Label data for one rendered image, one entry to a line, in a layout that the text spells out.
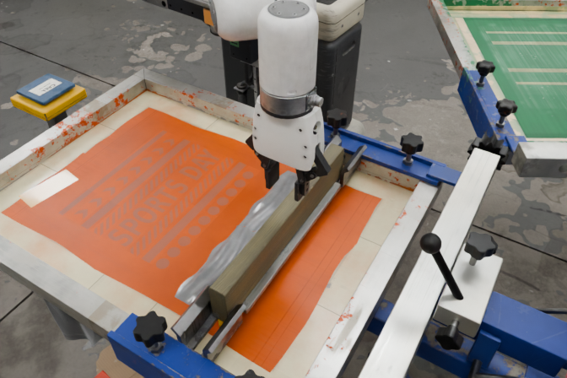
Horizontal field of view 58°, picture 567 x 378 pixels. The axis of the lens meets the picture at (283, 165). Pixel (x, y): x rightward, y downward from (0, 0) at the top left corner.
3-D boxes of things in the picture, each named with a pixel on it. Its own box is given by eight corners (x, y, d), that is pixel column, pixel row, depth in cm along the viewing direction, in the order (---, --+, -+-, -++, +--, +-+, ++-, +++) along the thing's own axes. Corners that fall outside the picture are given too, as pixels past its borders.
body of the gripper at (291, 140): (333, 91, 70) (328, 153, 77) (270, 71, 74) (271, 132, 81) (306, 120, 65) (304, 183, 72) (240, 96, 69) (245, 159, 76)
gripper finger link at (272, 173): (279, 147, 79) (279, 178, 83) (261, 140, 80) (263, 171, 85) (268, 159, 77) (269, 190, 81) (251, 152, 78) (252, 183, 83)
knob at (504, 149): (458, 173, 102) (467, 144, 97) (467, 157, 106) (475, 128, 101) (496, 186, 99) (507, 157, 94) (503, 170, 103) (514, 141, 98)
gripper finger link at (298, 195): (323, 164, 76) (321, 196, 80) (305, 157, 77) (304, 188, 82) (313, 177, 74) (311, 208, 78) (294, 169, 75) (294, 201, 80)
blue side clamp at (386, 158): (299, 154, 112) (300, 129, 108) (310, 142, 116) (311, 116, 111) (431, 205, 101) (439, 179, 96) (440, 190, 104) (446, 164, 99)
